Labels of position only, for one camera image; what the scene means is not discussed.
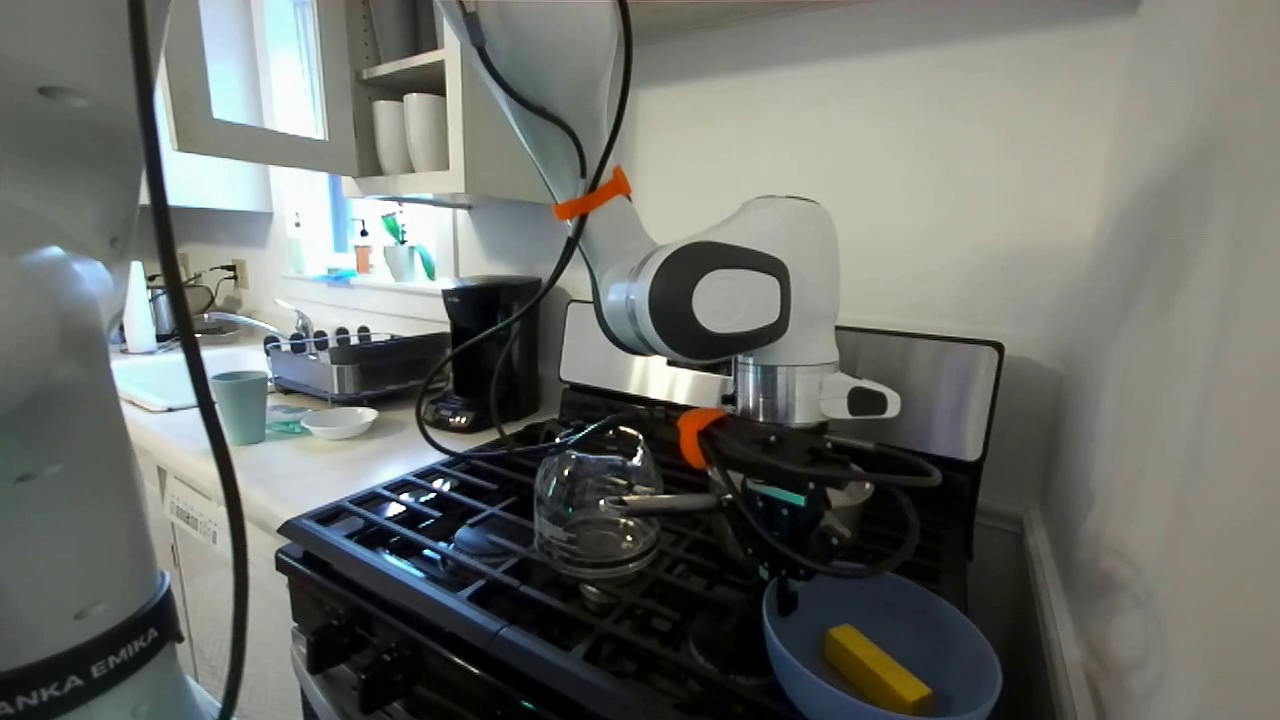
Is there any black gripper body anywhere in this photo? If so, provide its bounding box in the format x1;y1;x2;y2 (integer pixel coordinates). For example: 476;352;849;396
699;416;875;576

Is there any blue bowl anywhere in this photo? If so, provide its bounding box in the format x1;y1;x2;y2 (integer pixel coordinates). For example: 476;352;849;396
761;576;1003;720

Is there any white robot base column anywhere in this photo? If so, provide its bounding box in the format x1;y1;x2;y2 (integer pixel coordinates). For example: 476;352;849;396
0;0;215;720

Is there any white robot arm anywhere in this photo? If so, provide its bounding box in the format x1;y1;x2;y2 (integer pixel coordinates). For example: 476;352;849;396
439;0;899;574

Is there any yellow block in bowl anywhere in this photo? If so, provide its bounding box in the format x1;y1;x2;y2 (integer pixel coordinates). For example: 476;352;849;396
825;623;934;711

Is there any small white bowl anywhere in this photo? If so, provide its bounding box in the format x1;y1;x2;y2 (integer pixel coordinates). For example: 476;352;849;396
300;410;379;442

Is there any glass coffee carafe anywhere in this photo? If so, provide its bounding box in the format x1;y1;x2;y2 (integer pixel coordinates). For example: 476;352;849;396
530;422;720;576

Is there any black coffee maker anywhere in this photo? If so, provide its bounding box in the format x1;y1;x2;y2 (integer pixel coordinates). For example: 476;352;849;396
430;276;539;431

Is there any black gas stove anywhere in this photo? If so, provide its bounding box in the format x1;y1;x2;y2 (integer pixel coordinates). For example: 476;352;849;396
277;299;1003;720

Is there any metal dish rack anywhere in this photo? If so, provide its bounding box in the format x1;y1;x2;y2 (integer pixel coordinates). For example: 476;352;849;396
262;325;448;404

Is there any white mug on shelf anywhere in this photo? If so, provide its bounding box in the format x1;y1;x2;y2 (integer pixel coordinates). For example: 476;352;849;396
405;94;448;173

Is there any teal mug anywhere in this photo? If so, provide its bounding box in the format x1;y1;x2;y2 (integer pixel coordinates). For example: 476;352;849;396
210;368;269;444

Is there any white lower cabinet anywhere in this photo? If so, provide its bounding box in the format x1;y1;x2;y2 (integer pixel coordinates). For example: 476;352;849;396
127;412;304;720

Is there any white cabinet door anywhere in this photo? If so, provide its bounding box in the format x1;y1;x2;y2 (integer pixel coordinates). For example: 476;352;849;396
162;0;359;177

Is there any orange cable strap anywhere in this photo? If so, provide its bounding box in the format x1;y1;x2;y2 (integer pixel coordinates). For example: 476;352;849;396
550;164;636;230

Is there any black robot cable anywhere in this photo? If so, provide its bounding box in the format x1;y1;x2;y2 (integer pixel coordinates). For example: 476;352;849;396
412;0;636;470

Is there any white wall cabinet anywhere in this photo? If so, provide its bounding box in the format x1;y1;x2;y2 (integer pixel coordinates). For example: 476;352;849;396
160;0;543;203

